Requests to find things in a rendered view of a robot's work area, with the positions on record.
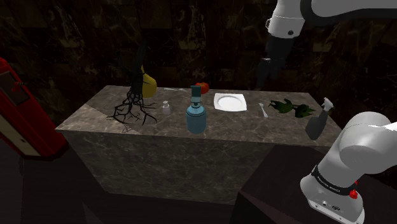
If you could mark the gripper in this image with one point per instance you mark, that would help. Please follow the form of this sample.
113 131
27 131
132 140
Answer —
278 48

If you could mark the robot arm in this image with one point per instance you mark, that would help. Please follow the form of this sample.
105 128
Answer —
356 149

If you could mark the green leafy vegetable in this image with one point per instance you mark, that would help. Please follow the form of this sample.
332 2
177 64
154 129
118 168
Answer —
287 106

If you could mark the white fork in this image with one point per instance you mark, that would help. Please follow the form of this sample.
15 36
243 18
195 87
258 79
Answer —
263 111

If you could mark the white square plate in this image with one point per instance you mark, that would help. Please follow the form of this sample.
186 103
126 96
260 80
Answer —
230 102

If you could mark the red tomato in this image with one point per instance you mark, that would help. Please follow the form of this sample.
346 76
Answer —
203 87

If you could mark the grey spray bottle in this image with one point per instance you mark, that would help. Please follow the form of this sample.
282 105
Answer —
316 125

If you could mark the blue soap dispenser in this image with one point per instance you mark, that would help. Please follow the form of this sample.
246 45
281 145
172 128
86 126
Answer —
196 118

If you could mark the small clear shaker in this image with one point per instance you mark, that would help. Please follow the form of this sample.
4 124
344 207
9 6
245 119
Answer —
166 108

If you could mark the yellow pear-shaped vase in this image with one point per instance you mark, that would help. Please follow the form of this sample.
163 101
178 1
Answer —
149 85

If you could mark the black bare branch plant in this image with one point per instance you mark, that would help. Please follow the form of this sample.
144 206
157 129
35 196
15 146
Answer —
134 97

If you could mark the red cabinet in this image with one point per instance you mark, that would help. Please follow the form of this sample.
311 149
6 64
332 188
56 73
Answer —
29 124

